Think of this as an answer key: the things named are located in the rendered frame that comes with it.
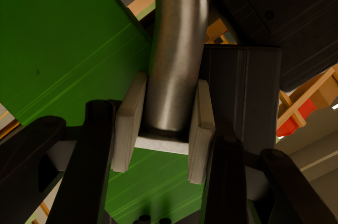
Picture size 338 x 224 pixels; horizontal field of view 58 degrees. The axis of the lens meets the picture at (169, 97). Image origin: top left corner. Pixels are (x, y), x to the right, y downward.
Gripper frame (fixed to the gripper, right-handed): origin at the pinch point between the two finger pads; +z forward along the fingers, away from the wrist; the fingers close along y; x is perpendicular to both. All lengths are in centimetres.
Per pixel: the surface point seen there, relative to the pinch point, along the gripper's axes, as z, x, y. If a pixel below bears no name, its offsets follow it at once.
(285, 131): 298, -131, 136
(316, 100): 355, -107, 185
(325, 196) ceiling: 505, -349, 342
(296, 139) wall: 797, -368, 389
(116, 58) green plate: 4.4, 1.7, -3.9
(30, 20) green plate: 4.5, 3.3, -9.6
